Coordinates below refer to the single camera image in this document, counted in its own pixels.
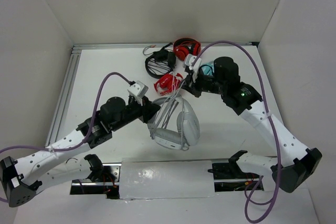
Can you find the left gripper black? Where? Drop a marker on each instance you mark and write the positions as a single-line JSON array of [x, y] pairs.
[[147, 110]]

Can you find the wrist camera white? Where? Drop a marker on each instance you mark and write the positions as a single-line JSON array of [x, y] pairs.
[[138, 91], [192, 64]]

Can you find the red black headphones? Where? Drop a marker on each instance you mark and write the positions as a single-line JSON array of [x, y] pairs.
[[186, 46]]

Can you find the white taped cover plate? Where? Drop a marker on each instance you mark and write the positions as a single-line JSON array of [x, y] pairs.
[[166, 180]]

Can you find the red white headphones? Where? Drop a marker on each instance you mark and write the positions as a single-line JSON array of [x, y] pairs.
[[168, 83]]

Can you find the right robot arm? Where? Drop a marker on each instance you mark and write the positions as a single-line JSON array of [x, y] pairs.
[[298, 162]]

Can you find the white grey headphones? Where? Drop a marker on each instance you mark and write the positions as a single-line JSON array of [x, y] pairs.
[[187, 123]]

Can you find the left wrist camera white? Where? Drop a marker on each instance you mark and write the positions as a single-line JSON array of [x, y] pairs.
[[138, 91]]

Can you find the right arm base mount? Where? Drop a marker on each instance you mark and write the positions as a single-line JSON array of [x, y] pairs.
[[226, 180]]

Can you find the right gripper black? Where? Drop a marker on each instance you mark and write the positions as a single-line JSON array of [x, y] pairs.
[[193, 88]]

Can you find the aluminium frame rail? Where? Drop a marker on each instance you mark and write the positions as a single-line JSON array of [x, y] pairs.
[[223, 133]]

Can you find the black headset with cable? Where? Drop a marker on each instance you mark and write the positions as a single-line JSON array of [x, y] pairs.
[[160, 62]]

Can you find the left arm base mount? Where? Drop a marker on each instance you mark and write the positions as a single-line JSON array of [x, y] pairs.
[[107, 184]]

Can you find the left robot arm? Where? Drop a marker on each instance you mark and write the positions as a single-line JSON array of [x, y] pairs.
[[24, 178]]

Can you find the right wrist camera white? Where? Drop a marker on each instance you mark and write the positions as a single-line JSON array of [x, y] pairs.
[[192, 64]]

